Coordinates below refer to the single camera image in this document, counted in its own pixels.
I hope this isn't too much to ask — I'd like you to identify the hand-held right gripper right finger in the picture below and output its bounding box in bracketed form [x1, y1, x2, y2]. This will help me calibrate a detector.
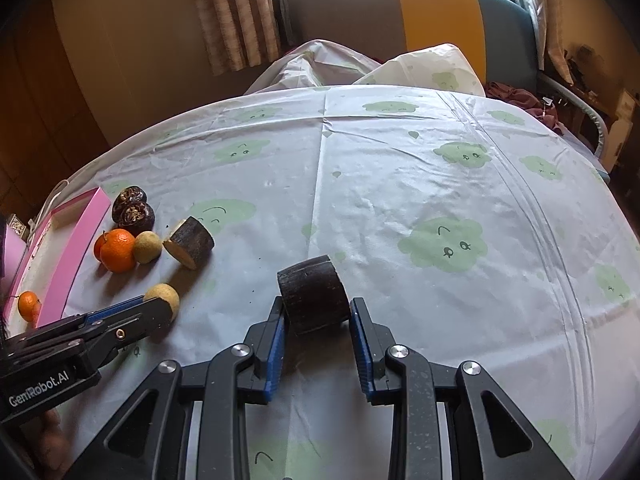
[349, 297, 576, 480]

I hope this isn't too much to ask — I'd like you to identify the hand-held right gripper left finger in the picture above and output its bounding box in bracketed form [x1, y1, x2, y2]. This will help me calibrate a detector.
[62, 296, 287, 480]

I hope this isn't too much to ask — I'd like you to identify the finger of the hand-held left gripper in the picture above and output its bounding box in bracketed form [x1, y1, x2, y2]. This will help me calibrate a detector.
[87, 298, 175, 369]
[60, 296, 147, 332]

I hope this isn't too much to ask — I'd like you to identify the yellowish longan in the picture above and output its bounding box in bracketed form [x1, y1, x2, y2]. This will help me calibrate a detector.
[144, 283, 181, 322]
[132, 231, 163, 264]

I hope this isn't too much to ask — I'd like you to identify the large orange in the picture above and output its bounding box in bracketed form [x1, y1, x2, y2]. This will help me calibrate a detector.
[100, 228, 137, 274]

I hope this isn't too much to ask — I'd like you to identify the dark sugarcane piece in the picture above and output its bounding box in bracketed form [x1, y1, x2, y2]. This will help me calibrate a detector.
[276, 255, 351, 336]
[163, 216, 216, 270]

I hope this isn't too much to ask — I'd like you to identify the pink shallow box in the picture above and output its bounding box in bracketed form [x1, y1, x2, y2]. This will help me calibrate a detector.
[0, 186, 112, 328]

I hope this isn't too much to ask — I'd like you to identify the dark brown water chestnut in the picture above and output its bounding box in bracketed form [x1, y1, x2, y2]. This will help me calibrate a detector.
[114, 202, 156, 236]

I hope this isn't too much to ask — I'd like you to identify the large dark brown taro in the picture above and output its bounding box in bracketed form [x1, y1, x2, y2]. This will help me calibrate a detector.
[111, 186, 147, 213]

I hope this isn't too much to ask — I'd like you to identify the person's left hand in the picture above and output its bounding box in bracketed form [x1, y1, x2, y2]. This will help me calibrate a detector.
[27, 407, 68, 468]

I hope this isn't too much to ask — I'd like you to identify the small orange with stem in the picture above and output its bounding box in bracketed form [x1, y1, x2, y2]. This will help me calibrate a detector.
[17, 291, 42, 323]

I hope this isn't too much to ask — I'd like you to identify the dark red cloth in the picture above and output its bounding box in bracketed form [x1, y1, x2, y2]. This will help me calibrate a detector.
[484, 81, 566, 136]

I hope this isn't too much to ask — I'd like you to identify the beige patterned curtain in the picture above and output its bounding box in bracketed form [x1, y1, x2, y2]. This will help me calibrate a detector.
[187, 0, 283, 77]

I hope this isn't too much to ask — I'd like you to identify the cardboard box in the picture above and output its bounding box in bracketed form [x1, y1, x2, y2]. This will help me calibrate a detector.
[607, 90, 640, 161]

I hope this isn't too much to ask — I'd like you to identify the sheer beige curtain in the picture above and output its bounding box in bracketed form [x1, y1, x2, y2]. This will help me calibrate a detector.
[505, 0, 576, 86]

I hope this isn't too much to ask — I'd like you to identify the grey metal bed rail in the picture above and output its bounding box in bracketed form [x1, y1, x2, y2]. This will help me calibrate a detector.
[537, 72, 613, 168]

